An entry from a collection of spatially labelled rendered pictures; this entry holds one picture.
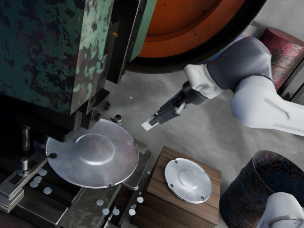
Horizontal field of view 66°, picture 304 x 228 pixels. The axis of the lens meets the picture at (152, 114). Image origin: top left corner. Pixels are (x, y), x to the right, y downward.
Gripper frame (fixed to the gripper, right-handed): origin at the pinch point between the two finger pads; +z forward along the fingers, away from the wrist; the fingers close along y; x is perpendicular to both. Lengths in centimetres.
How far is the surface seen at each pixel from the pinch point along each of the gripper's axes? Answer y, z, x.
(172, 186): 25, 39, -45
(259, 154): 75, 8, -88
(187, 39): 22.8, -19.9, 9.9
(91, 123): -14.3, 4.5, 14.0
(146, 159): -4.9, 9.0, -8.3
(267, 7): 317, -49, -62
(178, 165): 41, 38, -45
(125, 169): -12.6, 11.0, -3.7
